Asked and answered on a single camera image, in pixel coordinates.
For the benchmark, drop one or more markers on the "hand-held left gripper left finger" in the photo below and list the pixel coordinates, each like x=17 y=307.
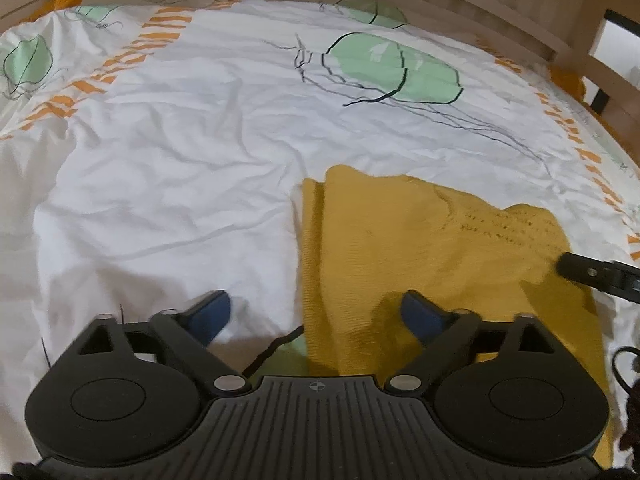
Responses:
x=210 y=311

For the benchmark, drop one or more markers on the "mustard yellow small shirt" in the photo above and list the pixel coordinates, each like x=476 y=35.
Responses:
x=400 y=240

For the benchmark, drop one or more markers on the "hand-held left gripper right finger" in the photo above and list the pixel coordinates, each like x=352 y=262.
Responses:
x=421 y=316

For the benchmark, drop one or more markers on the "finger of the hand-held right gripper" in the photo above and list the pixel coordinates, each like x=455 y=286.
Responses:
x=595 y=272

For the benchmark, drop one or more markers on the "white leaf-print duvet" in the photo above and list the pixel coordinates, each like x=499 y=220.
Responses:
x=175 y=160

